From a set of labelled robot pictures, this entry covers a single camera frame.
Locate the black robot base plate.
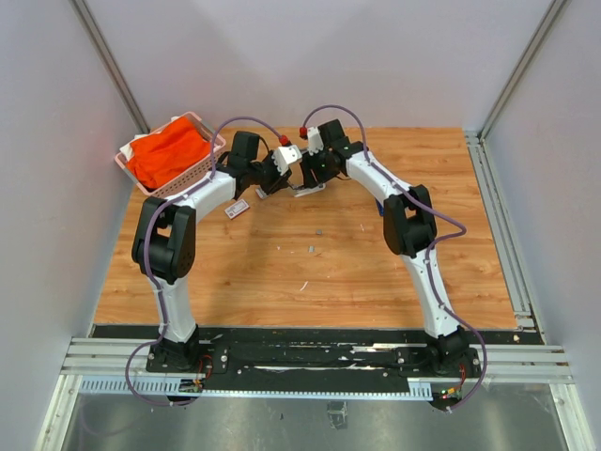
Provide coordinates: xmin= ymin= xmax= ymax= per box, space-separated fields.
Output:
xmin=88 ymin=323 xmax=503 ymax=392

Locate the orange cloth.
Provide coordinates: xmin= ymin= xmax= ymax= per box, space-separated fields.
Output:
xmin=126 ymin=117 xmax=210 ymax=190

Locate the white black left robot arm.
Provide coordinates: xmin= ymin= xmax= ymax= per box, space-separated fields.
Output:
xmin=131 ymin=132 xmax=301 ymax=373

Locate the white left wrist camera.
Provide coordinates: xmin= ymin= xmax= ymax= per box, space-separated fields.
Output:
xmin=272 ymin=145 xmax=302 ymax=175

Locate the aluminium frame post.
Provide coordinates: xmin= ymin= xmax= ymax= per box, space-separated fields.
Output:
xmin=69 ymin=0 xmax=150 ymax=132
xmin=478 ymin=0 xmax=571 ymax=141

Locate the right aluminium frame post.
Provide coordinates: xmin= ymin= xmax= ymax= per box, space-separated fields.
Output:
xmin=478 ymin=0 xmax=571 ymax=141

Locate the grey white stapler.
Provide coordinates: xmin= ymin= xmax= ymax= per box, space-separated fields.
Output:
xmin=289 ymin=183 xmax=326 ymax=197

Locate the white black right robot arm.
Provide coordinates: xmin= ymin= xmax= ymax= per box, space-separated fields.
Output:
xmin=300 ymin=119 xmax=481 ymax=377

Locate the left aluminium frame post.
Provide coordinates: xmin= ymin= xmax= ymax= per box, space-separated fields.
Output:
xmin=69 ymin=0 xmax=150 ymax=132

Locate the grey slotted cable duct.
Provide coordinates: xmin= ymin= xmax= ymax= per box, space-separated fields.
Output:
xmin=80 ymin=371 xmax=433 ymax=401

